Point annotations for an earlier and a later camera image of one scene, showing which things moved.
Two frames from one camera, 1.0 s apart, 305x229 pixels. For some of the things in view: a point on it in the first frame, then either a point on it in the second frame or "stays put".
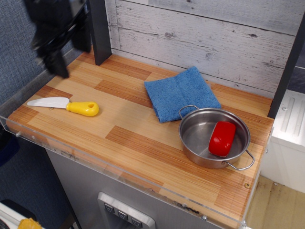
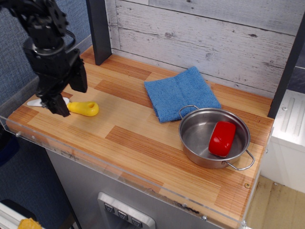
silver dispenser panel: x=114 y=214 stays put
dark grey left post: x=99 y=29 stays put
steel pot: x=195 y=129 stays put
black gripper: x=55 y=19 -> x=52 y=66
